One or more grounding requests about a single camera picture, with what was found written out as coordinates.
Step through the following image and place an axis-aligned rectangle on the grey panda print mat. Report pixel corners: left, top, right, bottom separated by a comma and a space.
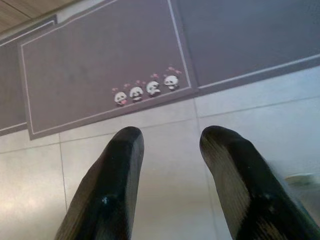
16, 0, 200, 141

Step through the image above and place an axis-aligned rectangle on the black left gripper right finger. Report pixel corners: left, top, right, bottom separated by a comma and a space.
199, 125, 320, 240

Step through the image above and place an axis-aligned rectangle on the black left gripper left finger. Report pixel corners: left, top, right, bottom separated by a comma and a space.
54, 125, 146, 240

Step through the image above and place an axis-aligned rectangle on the plain grey floor mat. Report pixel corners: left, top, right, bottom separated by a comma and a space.
0, 14, 59, 137
174, 0, 320, 91

